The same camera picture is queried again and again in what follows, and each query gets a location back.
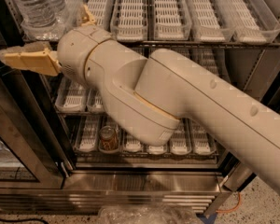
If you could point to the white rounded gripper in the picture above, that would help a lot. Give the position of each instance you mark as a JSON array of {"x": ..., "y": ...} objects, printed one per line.
[{"x": 74, "y": 52}]

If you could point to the clear plastic water bottle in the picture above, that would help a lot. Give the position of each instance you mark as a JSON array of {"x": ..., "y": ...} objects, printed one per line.
[{"x": 36, "y": 13}]

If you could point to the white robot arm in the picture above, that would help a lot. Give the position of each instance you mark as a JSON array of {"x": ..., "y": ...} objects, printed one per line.
[{"x": 148, "y": 96}]

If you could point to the glass fridge door left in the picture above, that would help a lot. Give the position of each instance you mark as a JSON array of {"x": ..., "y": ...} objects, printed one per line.
[{"x": 29, "y": 125}]

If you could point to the stainless steel fridge cabinet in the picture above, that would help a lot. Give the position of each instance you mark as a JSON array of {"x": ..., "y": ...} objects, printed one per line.
[{"x": 96, "y": 179}]

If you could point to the gold beverage can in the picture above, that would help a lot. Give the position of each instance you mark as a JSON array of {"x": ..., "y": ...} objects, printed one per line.
[{"x": 108, "y": 139}]

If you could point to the clear plastic bag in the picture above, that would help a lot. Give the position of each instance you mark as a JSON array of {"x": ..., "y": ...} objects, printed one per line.
[{"x": 146, "y": 214}]

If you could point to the blue tape on floor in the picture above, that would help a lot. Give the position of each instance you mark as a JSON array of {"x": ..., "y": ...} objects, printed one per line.
[{"x": 207, "y": 219}]

